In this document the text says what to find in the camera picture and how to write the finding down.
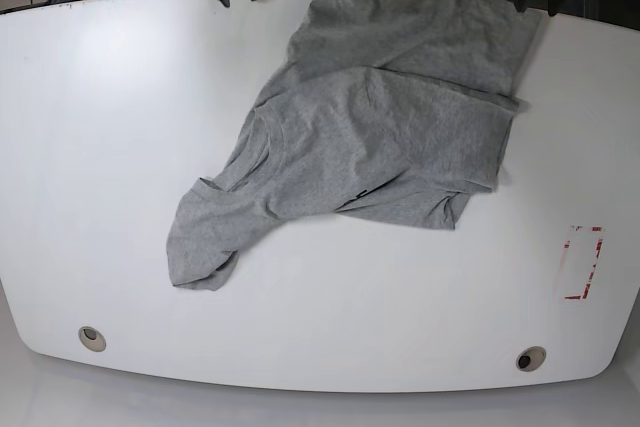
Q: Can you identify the grey t-shirt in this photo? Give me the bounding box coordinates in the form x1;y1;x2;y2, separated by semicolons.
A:
166;0;542;291

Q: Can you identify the red tape rectangle marking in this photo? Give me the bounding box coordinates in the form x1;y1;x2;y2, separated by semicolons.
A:
556;226;605;300

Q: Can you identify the left table cable grommet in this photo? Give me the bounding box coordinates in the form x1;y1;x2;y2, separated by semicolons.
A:
78;326;106;353

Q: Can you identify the table cable grommet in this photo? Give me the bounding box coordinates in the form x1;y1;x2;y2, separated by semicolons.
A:
516;346;547;373
78;326;106;353

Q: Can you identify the right table cable grommet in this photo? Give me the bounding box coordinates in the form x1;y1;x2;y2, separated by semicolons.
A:
516;346;547;373

